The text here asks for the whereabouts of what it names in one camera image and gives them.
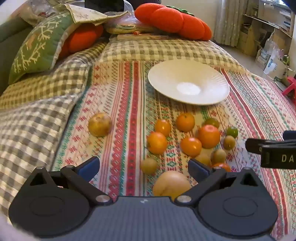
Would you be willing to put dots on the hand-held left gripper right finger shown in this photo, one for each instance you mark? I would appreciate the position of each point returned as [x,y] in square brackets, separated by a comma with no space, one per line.
[196,168]

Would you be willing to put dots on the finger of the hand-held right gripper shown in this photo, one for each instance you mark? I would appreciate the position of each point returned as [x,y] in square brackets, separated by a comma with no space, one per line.
[253,144]
[290,135]

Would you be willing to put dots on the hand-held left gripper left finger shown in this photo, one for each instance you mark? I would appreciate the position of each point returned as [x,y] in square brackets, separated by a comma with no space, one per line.
[89,166]

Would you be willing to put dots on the small yellow-brown fruit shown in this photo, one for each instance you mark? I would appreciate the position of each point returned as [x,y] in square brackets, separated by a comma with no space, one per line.
[218,156]
[229,142]
[149,166]
[204,158]

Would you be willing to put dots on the small green citrus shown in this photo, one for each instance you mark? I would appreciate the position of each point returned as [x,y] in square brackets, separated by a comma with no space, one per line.
[232,132]

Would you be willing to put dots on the pale yellow melon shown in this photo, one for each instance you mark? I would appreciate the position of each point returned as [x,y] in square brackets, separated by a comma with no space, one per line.
[170,184]

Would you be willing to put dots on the large orange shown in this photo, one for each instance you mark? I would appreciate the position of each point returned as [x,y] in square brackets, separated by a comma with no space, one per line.
[208,136]

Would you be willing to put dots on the brown round pear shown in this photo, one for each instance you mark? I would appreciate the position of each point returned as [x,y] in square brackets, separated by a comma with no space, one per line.
[100,125]

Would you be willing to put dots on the green-orange tangerine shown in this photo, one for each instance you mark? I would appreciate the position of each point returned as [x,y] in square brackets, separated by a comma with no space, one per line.
[213,121]

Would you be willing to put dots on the orange tangerine with stem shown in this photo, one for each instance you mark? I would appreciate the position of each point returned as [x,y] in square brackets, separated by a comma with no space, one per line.
[157,143]

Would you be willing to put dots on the white ribbed plate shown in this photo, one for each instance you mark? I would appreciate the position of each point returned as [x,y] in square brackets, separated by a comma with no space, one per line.
[175,76]

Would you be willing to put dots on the red plastic stool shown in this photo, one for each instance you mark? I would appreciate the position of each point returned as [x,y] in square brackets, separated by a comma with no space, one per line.
[290,87]

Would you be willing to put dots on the striped patterned blanket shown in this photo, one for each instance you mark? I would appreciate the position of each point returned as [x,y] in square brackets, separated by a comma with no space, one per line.
[115,104]

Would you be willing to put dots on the white plastic bag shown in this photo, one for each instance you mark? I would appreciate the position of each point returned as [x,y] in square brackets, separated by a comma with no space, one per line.
[272,58]

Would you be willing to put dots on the checked blanket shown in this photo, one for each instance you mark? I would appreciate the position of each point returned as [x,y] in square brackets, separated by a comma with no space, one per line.
[34,104]

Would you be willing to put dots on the wooden shelf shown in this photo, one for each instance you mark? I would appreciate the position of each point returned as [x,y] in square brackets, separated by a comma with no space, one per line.
[261,20]

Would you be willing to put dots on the beige curtain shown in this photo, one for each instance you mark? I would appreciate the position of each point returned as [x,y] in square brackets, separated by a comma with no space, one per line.
[229,23]

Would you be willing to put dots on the small orange pumpkin cushion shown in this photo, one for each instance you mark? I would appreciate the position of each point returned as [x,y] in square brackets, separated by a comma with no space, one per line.
[81,39]

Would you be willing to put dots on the green embroidered pillow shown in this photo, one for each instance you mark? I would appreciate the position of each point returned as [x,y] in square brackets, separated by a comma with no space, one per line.
[37,46]

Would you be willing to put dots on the clear bag of folded cloth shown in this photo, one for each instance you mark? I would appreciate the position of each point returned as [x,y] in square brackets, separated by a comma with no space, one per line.
[127,26]

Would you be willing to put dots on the large orange pumpkin cushion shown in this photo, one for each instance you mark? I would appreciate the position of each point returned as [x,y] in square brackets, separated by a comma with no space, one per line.
[171,20]

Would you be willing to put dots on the green sofa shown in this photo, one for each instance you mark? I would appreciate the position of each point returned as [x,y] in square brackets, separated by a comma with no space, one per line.
[7,39]

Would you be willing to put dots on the cream patterned cloth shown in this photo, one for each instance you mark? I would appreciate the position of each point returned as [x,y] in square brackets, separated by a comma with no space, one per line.
[81,12]

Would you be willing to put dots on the black bag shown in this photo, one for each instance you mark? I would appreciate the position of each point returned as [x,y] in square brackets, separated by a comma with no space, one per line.
[104,4]

